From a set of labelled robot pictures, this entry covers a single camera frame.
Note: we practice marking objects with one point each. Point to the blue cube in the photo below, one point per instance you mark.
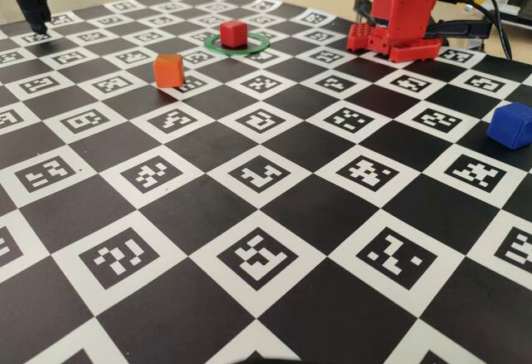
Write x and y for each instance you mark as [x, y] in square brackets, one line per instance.
[511, 127]

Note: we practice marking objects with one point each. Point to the red cube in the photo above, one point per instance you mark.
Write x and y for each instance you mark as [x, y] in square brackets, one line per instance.
[232, 35]

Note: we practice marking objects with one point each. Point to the orange cube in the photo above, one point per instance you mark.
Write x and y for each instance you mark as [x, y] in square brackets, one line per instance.
[168, 72]

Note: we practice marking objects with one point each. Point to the red perforated robot base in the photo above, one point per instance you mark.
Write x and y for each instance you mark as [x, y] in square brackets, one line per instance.
[361, 40]

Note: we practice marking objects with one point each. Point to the red robot arm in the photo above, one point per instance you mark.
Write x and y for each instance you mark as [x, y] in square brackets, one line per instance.
[409, 2]

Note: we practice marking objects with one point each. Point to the black clamp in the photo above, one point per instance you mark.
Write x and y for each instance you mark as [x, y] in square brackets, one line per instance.
[361, 8]

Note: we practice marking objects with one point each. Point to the black white marker mat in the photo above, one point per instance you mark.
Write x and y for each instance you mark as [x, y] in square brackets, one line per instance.
[232, 231]

